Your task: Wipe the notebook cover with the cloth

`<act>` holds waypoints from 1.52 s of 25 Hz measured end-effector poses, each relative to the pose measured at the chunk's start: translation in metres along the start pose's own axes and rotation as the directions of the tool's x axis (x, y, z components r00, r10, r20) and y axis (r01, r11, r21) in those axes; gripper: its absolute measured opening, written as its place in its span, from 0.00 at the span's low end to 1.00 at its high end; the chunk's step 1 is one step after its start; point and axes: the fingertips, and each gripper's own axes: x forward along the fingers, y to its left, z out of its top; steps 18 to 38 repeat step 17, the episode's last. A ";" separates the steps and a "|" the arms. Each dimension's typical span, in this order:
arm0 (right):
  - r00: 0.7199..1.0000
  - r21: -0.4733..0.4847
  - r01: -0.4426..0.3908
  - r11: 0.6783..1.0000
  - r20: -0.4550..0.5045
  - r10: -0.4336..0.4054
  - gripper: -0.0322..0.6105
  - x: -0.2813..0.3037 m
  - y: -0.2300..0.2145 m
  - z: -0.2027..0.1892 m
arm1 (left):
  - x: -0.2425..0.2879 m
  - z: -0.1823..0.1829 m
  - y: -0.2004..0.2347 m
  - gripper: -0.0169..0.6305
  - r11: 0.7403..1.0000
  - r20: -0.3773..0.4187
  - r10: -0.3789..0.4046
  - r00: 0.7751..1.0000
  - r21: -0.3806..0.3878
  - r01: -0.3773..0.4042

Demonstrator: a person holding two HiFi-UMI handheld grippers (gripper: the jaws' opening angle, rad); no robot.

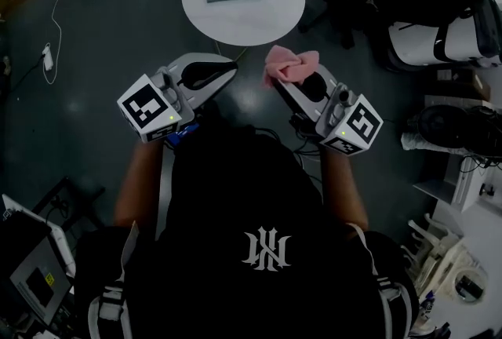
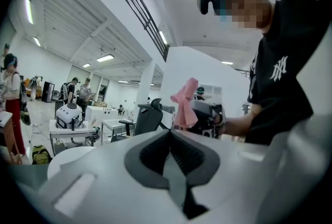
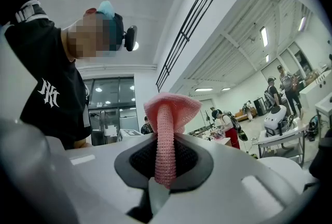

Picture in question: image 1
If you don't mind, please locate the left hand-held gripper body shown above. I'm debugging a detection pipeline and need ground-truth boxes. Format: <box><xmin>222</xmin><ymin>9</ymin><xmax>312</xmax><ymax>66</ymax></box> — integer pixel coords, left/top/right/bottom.
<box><xmin>116</xmin><ymin>53</ymin><xmax>239</xmax><ymax>144</ymax></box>

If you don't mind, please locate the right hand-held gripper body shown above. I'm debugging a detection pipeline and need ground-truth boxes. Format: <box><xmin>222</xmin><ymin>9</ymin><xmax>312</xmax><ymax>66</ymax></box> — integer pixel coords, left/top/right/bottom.
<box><xmin>272</xmin><ymin>63</ymin><xmax>384</xmax><ymax>157</ymax></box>

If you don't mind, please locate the pink cloth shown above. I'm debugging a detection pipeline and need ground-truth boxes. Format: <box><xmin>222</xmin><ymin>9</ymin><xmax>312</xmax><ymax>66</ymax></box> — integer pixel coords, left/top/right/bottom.
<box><xmin>261</xmin><ymin>45</ymin><xmax>321</xmax><ymax>91</ymax></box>

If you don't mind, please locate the person's left forearm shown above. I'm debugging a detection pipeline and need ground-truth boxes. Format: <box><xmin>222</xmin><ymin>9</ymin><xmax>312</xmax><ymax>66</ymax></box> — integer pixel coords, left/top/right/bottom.
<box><xmin>113</xmin><ymin>139</ymin><xmax>166</xmax><ymax>231</ymax></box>

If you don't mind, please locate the person's right forearm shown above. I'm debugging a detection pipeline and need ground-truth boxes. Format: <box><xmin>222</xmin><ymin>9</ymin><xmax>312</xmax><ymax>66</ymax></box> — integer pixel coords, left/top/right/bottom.
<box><xmin>319</xmin><ymin>147</ymin><xmax>369</xmax><ymax>232</ymax></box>

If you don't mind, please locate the blue-screen device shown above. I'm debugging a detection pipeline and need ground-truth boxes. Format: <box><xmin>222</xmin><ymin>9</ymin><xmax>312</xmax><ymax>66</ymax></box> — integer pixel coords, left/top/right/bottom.
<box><xmin>167</xmin><ymin>122</ymin><xmax>201</xmax><ymax>147</ymax></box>

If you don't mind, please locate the round white table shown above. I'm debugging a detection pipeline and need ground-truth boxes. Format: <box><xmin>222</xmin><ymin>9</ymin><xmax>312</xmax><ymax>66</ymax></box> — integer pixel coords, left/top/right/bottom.
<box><xmin>180</xmin><ymin>0</ymin><xmax>307</xmax><ymax>62</ymax></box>

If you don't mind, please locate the white and black lounge chair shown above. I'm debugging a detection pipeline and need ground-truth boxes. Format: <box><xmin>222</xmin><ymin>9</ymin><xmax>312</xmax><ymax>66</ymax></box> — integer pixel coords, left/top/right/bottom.
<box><xmin>372</xmin><ymin>0</ymin><xmax>502</xmax><ymax>70</ymax></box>

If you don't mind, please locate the white power adapter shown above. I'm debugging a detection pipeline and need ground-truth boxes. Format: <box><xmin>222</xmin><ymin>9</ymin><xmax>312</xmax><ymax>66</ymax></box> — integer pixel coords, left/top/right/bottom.
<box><xmin>42</xmin><ymin>43</ymin><xmax>55</xmax><ymax>71</ymax></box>

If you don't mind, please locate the person's black t-shirt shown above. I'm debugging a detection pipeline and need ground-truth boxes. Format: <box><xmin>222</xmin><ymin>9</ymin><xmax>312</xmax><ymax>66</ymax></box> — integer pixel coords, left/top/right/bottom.
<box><xmin>74</xmin><ymin>125</ymin><xmax>420</xmax><ymax>339</ymax></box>

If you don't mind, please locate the white drawer cabinet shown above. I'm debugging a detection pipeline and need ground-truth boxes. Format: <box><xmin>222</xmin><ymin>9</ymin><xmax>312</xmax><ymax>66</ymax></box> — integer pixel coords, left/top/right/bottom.
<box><xmin>413</xmin><ymin>151</ymin><xmax>491</xmax><ymax>213</ymax></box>

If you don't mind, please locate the white ornate chair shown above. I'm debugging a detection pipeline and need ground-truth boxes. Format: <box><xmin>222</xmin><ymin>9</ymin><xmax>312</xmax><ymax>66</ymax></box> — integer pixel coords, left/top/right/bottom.
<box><xmin>407</xmin><ymin>213</ymin><xmax>466</xmax><ymax>279</ymax></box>

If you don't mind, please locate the round white-framed mirror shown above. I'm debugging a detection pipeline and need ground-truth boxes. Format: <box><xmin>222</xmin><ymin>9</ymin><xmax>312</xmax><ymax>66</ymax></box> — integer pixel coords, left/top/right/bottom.
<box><xmin>453</xmin><ymin>268</ymin><xmax>489</xmax><ymax>306</ymax></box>

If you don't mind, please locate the grey computer case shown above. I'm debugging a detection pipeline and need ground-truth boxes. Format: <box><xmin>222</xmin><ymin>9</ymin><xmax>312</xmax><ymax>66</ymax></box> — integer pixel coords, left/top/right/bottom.
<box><xmin>7</xmin><ymin>237</ymin><xmax>75</xmax><ymax>326</ymax></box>

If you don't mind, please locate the white floor cable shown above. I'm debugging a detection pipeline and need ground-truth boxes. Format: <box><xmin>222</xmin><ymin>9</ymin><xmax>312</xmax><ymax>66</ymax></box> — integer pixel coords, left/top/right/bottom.
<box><xmin>42</xmin><ymin>0</ymin><xmax>67</xmax><ymax>86</ymax></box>

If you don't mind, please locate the grey backpack strap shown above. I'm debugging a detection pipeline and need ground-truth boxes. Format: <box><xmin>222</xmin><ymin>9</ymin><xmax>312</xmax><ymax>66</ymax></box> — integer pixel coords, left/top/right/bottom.
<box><xmin>347</xmin><ymin>222</ymin><xmax>415</xmax><ymax>339</ymax></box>
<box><xmin>86</xmin><ymin>219</ymin><xmax>140</xmax><ymax>339</ymax></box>

